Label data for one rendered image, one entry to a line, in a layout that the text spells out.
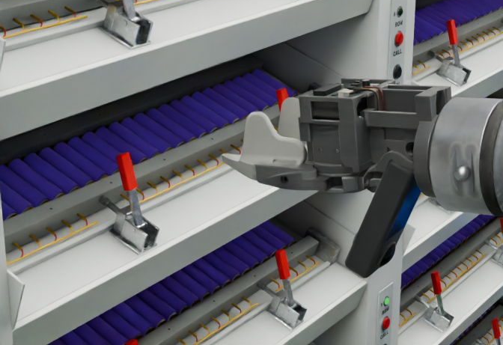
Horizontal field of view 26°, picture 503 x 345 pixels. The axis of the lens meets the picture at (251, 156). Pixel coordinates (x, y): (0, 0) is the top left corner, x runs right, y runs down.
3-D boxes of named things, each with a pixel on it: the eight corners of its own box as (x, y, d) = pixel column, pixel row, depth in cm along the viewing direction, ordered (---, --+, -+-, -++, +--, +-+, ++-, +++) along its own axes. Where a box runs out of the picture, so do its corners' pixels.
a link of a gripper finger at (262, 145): (218, 105, 97) (312, 107, 92) (225, 170, 98) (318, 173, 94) (200, 114, 94) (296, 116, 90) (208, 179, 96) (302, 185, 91)
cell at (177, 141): (129, 128, 121) (174, 158, 119) (133, 114, 120) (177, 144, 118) (141, 123, 122) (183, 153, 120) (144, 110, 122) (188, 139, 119)
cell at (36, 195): (3, 176, 107) (49, 212, 104) (-11, 182, 105) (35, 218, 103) (6, 162, 106) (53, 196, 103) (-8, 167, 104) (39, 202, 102)
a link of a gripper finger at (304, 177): (272, 152, 96) (363, 156, 91) (274, 171, 96) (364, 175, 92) (246, 167, 92) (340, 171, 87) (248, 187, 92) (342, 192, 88)
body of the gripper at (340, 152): (337, 76, 95) (465, 80, 88) (345, 171, 97) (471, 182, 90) (289, 96, 89) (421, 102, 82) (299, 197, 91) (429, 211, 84)
